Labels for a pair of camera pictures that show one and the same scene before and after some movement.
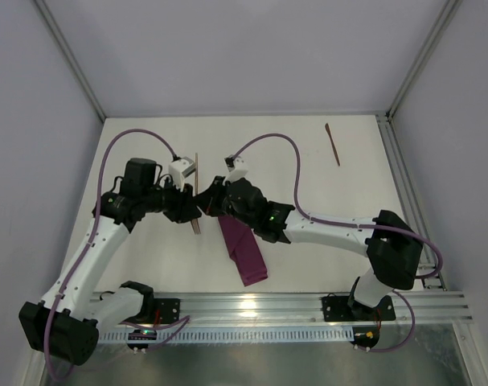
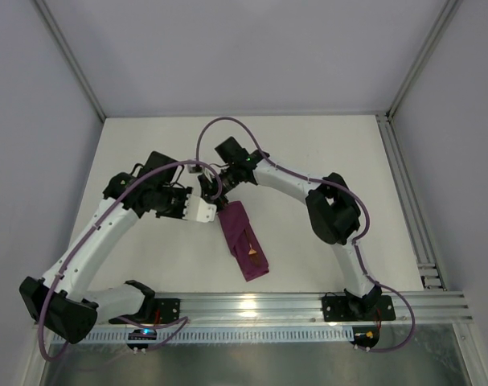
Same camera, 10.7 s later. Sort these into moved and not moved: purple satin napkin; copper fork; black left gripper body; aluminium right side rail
Moved: copper fork
Not moved: purple satin napkin; black left gripper body; aluminium right side rail
